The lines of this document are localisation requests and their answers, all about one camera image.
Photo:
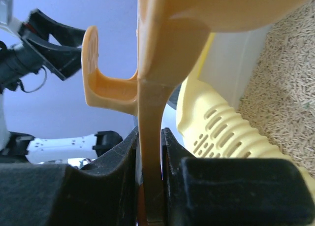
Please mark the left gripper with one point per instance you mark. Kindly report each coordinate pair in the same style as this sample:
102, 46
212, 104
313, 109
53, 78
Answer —
63, 59

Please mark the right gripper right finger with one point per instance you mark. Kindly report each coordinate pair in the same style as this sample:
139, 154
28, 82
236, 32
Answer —
232, 192

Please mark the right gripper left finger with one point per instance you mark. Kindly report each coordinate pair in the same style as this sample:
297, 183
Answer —
102, 193

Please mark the yellow litter box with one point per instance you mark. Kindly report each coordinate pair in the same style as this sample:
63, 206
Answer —
206, 116

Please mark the orange litter scoop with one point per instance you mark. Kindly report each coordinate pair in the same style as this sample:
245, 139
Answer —
171, 35

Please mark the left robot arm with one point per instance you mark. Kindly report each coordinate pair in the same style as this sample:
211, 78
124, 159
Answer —
21, 147

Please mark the beige litter pellets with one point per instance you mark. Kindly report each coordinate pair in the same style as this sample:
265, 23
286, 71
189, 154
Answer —
280, 98

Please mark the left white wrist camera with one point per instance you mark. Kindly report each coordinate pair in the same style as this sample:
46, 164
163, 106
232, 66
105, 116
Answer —
8, 22

